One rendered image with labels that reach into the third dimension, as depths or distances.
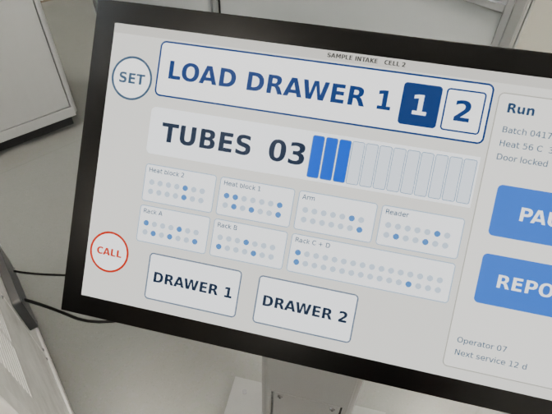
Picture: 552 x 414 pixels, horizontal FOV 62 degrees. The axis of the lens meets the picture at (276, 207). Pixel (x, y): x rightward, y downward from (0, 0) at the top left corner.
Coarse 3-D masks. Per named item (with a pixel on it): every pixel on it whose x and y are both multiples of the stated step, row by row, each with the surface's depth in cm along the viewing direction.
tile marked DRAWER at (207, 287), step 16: (160, 256) 44; (176, 256) 44; (160, 272) 44; (176, 272) 44; (192, 272) 44; (208, 272) 44; (224, 272) 43; (240, 272) 43; (160, 288) 44; (176, 288) 44; (192, 288) 44; (208, 288) 44; (224, 288) 43; (240, 288) 43; (176, 304) 44; (192, 304) 44; (208, 304) 44; (224, 304) 44
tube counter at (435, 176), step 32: (288, 128) 41; (288, 160) 41; (320, 160) 41; (352, 160) 41; (384, 160) 40; (416, 160) 40; (448, 160) 39; (480, 160) 39; (384, 192) 40; (416, 192) 40; (448, 192) 39
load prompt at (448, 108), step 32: (160, 64) 43; (192, 64) 42; (224, 64) 42; (256, 64) 41; (288, 64) 41; (320, 64) 40; (160, 96) 43; (192, 96) 42; (224, 96) 42; (256, 96) 42; (288, 96) 41; (320, 96) 41; (352, 96) 40; (384, 96) 40; (416, 96) 39; (448, 96) 39; (480, 96) 38; (384, 128) 40; (416, 128) 39; (448, 128) 39; (480, 128) 39
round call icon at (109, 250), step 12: (96, 228) 45; (96, 240) 45; (108, 240) 45; (120, 240) 45; (96, 252) 45; (108, 252) 45; (120, 252) 45; (96, 264) 45; (108, 264) 45; (120, 264) 45; (120, 276) 45
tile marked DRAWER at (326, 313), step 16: (256, 288) 43; (272, 288) 43; (288, 288) 42; (304, 288) 42; (320, 288) 42; (256, 304) 43; (272, 304) 43; (288, 304) 42; (304, 304) 42; (320, 304) 42; (336, 304) 42; (352, 304) 42; (256, 320) 43; (272, 320) 43; (288, 320) 43; (304, 320) 42; (320, 320) 42; (336, 320) 42; (352, 320) 42; (320, 336) 42; (336, 336) 42
